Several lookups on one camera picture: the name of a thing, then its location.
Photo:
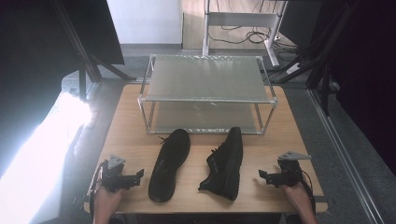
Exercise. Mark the black sneaker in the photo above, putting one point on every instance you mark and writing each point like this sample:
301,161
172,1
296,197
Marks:
169,165
224,168

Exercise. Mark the black curtain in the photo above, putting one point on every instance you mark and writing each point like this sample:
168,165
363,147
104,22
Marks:
34,62

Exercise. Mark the white metal desk frame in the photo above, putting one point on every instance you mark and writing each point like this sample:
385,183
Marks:
239,19

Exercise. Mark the person's left hand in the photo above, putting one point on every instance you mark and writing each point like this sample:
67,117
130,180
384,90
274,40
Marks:
106,200

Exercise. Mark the black stand with struts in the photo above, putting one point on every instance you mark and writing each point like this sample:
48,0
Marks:
88,62
320,53

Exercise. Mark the two-tier metal shoe rack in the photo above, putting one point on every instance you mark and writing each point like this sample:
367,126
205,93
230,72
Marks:
207,79

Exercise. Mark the aluminium floor rail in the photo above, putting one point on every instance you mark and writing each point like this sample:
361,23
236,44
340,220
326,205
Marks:
345,155

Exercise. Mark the white power strip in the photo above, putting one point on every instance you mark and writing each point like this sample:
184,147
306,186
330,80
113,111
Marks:
293,68

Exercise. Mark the person's right hand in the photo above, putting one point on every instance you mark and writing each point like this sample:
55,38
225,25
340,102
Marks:
296,196

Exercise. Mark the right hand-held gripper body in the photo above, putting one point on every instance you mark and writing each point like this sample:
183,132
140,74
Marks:
289,174

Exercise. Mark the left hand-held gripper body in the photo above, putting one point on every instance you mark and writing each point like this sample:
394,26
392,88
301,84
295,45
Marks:
112,177

